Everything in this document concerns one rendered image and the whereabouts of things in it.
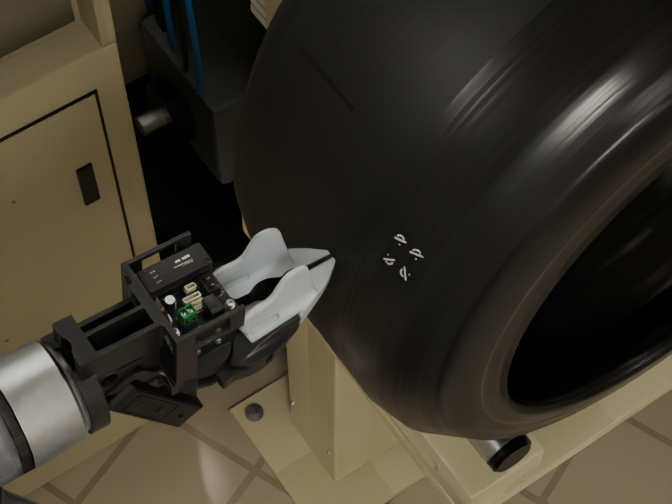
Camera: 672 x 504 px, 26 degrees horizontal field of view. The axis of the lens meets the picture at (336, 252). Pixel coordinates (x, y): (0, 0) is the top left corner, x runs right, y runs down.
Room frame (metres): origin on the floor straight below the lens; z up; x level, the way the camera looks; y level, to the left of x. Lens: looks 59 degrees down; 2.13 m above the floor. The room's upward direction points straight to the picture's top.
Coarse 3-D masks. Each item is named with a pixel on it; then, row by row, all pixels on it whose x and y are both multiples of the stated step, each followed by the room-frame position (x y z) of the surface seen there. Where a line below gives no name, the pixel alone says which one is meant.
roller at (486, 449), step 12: (480, 444) 0.53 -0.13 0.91; (492, 444) 0.53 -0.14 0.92; (504, 444) 0.53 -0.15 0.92; (516, 444) 0.53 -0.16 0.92; (528, 444) 0.53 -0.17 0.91; (492, 456) 0.52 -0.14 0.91; (504, 456) 0.52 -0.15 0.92; (516, 456) 0.52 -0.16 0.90; (492, 468) 0.51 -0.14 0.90; (504, 468) 0.52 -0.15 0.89
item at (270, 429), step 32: (288, 384) 1.03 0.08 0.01; (256, 416) 0.97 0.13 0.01; (288, 416) 0.97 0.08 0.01; (256, 448) 0.92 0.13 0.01; (288, 448) 0.91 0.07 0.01; (288, 480) 0.86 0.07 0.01; (320, 480) 0.86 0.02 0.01; (352, 480) 0.86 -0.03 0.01; (384, 480) 0.86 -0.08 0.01; (416, 480) 0.86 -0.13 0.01
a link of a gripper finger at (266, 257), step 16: (256, 240) 0.52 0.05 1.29; (272, 240) 0.52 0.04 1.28; (240, 256) 0.51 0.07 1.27; (256, 256) 0.52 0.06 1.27; (272, 256) 0.52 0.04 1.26; (288, 256) 0.53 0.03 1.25; (304, 256) 0.53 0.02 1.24; (320, 256) 0.53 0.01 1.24; (224, 272) 0.50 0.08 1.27; (240, 272) 0.51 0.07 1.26; (256, 272) 0.51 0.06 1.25; (272, 272) 0.52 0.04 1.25; (224, 288) 0.50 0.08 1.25; (240, 288) 0.50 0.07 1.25; (256, 288) 0.51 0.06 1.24; (272, 288) 0.51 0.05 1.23; (240, 304) 0.49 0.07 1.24
